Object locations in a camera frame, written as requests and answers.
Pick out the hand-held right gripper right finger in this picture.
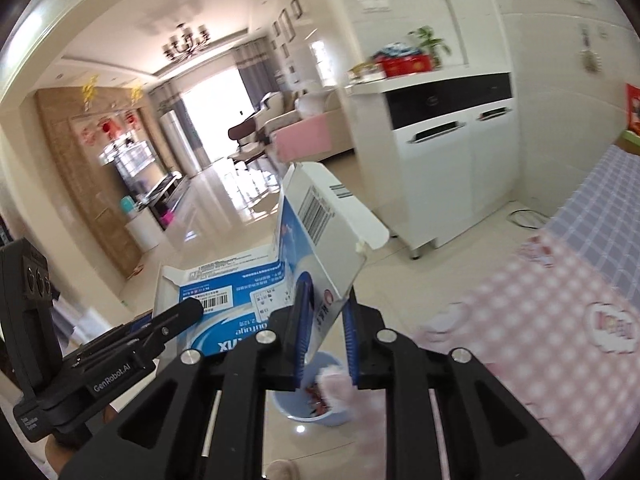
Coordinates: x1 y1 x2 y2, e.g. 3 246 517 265
341 285 586 480

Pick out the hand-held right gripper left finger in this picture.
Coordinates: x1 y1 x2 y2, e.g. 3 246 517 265
60 272 316 480

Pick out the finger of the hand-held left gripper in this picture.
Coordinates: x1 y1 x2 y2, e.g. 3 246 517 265
65 312 154 357
95 297 205 367

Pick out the light blue plastic bin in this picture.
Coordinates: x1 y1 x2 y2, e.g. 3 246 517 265
272 351 359 429

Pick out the blue and white carton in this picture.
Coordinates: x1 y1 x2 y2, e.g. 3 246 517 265
152 162 390 367

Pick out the person's left hand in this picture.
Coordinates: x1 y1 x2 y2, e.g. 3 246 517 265
44 407 120 480

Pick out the white television stand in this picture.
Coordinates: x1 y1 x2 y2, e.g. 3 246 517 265
132 169 191 231

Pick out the television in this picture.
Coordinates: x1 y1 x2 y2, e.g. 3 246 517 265
102 142 159 196

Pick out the white standing air conditioner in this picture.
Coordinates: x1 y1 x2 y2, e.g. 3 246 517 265
159 109 194 176

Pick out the white cabinet with black drawers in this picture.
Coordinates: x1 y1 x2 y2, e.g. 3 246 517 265
345 65 526 262

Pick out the dark wooden chair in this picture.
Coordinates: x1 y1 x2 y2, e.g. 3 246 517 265
227 114 276 166

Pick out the pink blanket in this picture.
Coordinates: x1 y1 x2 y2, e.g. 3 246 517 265
274 112 334 161

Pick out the grey striped curtain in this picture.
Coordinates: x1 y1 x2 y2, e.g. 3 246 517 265
149 82 206 176
232 37 281 111

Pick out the beige sofa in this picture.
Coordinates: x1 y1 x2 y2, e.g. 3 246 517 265
259 87 356 161

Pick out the white covered armchair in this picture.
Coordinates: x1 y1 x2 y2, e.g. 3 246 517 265
257 92 289 121

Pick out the gold coloured box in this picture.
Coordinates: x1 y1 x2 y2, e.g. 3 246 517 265
347 62 386 84

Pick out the black chandelier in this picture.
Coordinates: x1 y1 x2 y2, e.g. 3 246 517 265
162 22 214 61

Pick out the red gift box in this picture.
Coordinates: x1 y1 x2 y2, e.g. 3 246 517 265
382 52 434 79

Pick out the blue and white cloth bundle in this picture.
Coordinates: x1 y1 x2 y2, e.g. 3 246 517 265
372 42 421 61

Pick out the small green potted plant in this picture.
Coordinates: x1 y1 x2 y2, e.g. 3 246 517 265
407 25 451 69

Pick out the black floor cable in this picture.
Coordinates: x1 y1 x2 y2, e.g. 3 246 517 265
507 207 551 229

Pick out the group of wall picture frames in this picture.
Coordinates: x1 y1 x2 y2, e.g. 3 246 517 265
272 0 304 54

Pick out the red photo frame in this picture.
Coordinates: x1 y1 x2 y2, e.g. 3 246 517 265
624 83 640 136

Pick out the hanging wall brush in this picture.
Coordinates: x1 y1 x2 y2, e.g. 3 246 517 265
577 24 601 74

